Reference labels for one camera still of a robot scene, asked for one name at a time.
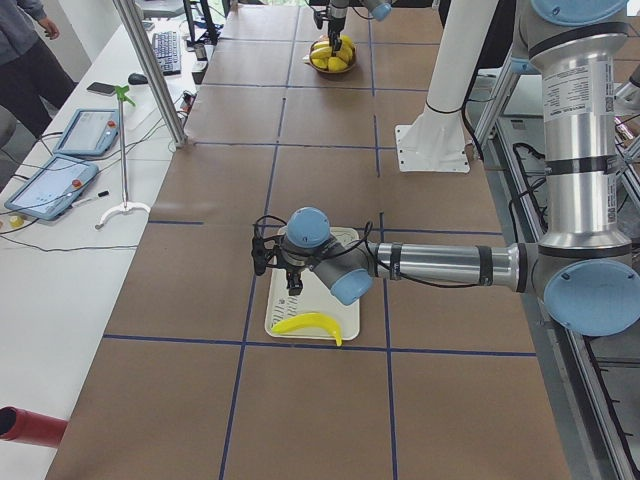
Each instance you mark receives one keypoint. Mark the black smartphone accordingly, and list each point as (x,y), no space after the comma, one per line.
(101,88)

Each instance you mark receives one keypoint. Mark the woven brown fruit basket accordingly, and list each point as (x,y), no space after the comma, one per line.
(327,72)

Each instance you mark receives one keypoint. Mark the white stand with green clip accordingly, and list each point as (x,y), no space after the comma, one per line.
(126,206)

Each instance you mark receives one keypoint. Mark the small yellow object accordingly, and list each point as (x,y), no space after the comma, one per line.
(16,221)

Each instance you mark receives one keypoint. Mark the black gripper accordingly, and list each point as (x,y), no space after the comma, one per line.
(334,21)
(292,267)

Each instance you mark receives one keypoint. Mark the black white marker pen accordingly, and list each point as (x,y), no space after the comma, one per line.
(100,195)

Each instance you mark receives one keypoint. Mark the yellow banana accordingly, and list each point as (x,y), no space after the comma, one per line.
(347,50)
(310,320)
(321,50)

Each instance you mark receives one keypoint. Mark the red cylinder tube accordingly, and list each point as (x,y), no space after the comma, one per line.
(27,427)

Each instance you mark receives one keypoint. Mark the standing person dark clothes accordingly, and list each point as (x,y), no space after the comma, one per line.
(30,72)

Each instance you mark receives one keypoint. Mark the black computer mouse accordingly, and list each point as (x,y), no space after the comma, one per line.
(137,79)

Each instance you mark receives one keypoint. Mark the black computer keyboard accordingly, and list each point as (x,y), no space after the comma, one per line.
(167,50)

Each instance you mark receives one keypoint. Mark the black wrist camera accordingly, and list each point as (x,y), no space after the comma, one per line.
(260,255)

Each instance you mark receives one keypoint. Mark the white bear print tray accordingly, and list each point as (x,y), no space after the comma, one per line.
(314,298)

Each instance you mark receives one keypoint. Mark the blue teach pendant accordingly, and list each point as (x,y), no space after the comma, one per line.
(90,132)
(52,190)

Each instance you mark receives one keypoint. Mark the aluminium frame post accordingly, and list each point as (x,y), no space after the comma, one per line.
(166,104)

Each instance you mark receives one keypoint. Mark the near blue teach pendant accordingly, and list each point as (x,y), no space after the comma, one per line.
(52,190)

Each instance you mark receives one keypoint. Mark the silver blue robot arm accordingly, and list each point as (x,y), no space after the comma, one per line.
(572,45)
(377,9)

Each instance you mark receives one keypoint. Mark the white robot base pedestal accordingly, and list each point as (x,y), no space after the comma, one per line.
(435,141)

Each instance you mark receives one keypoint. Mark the aluminium frame rack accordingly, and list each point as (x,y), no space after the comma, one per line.
(562,185)

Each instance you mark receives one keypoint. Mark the far blue teach pendant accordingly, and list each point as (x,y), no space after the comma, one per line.
(90,132)

